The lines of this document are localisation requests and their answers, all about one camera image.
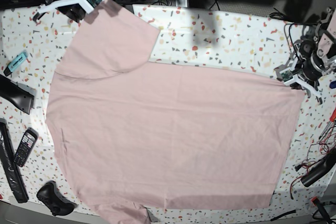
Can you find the blue object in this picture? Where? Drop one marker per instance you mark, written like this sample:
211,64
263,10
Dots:
332,85

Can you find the black game controller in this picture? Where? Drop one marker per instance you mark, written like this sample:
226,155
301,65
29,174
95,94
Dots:
50,196

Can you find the red handled screwdriver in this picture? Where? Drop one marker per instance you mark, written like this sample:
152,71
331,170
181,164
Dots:
328,125

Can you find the pink T-shirt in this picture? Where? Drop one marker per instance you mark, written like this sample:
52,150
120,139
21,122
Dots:
129,133

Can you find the small black red tool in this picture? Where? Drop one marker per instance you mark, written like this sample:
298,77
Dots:
322,211

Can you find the black cordless phone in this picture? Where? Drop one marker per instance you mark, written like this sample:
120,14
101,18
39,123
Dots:
25,147

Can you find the turquoise highlighter pen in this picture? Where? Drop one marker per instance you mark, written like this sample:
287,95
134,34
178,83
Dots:
15,63

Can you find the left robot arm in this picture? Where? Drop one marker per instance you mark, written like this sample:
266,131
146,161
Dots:
312,54

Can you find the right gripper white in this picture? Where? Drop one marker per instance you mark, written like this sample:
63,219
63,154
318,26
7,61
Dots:
87,5

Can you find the long black bar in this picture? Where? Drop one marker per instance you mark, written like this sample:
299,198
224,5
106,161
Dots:
11,170

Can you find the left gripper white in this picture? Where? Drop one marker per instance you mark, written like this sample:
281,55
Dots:
291,74

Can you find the terrazzo pattern table cover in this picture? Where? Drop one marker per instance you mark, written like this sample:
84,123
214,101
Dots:
194,37

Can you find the black cylindrical tool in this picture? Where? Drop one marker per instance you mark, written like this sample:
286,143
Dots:
318,171

